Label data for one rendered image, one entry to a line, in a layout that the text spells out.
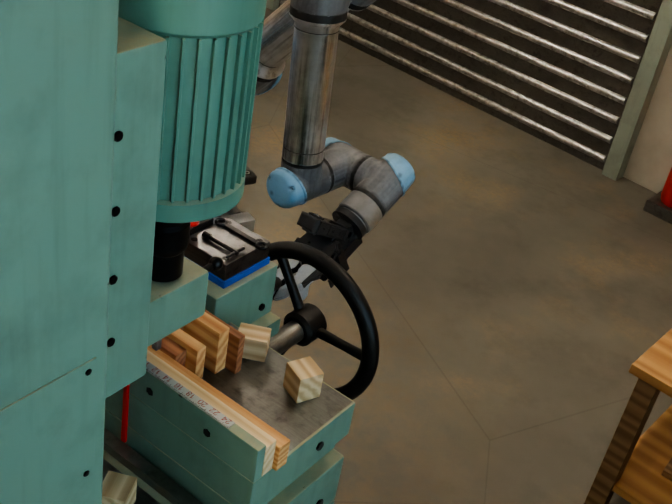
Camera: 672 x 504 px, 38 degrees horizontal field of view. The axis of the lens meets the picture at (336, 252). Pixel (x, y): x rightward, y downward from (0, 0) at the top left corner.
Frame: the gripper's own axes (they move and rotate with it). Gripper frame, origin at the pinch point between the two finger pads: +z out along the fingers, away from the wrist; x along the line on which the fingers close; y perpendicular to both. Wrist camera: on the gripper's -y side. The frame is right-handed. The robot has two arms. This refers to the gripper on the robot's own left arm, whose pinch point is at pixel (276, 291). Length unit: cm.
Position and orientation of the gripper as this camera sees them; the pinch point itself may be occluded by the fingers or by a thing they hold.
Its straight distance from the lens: 168.8
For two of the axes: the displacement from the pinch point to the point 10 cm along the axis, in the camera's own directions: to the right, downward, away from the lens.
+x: -7.4, -4.5, 5.0
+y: 2.0, 5.7, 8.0
